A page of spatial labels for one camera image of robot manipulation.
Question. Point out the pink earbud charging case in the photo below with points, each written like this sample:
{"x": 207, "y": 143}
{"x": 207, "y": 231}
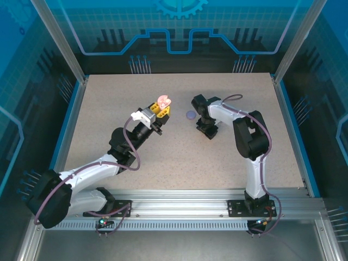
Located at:
{"x": 164, "y": 100}

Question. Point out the purple earbud charging case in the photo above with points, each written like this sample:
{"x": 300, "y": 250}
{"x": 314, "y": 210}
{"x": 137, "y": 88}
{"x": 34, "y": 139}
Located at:
{"x": 191, "y": 115}

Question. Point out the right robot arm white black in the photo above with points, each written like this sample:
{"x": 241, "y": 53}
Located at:
{"x": 253, "y": 136}

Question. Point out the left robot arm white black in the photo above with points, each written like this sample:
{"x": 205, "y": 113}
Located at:
{"x": 87, "y": 174}

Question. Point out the steel sheet panel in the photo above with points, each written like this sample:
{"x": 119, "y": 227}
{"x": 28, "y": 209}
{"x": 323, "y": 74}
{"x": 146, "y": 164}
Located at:
{"x": 176, "y": 247}

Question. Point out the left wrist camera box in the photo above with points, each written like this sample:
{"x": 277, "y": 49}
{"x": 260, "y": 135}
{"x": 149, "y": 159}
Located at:
{"x": 144, "y": 117}

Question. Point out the aluminium side rail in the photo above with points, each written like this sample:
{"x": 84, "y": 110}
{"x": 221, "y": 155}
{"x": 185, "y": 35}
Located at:
{"x": 73, "y": 108}
{"x": 285, "y": 108}

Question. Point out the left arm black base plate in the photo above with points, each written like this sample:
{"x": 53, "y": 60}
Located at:
{"x": 122, "y": 207}

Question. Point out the aluminium mounting rail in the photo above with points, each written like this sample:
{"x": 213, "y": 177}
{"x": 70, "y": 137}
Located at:
{"x": 179, "y": 201}

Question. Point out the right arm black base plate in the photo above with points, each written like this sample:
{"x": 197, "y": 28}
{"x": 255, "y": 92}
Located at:
{"x": 236, "y": 208}

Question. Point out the aluminium frame post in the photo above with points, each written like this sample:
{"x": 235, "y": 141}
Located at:
{"x": 59, "y": 40}
{"x": 299, "y": 40}

